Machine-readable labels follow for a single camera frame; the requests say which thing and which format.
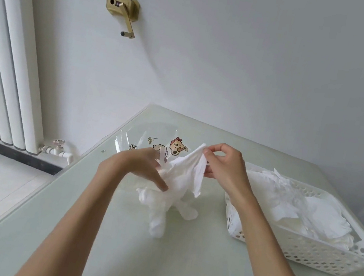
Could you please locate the person's right hand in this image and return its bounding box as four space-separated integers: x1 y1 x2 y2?
195 140 267 211

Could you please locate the person's left hand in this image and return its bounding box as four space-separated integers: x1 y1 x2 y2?
94 139 176 198

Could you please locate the clear bear-print plastic bag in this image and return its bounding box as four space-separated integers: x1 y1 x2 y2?
104 115 220 217

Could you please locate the stack of white gloves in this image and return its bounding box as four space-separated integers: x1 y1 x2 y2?
236 164 364 247

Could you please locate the white perforated plastic basket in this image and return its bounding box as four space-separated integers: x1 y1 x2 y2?
214 159 364 276

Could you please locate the person's right forearm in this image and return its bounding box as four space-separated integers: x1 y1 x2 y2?
216 191 346 276

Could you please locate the person's left forearm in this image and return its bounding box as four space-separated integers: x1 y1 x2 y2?
14 153 125 276

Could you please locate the white radiator valve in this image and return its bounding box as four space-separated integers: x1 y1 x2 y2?
38 136 77 165

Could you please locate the brass wall crank winch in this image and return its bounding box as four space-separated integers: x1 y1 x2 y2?
101 0 142 41

